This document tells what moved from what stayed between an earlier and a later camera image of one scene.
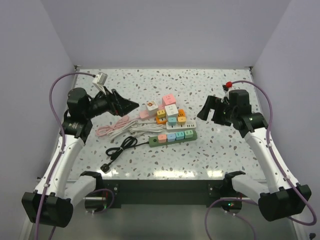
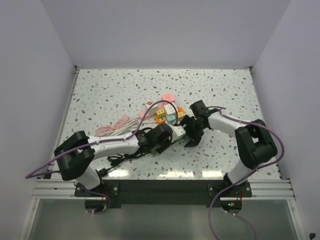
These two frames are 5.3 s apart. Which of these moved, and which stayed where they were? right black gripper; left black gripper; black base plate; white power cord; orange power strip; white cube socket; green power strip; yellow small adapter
Moved: left black gripper; green power strip; right black gripper
Stayed: black base plate; yellow small adapter; orange power strip; white power cord; white cube socket
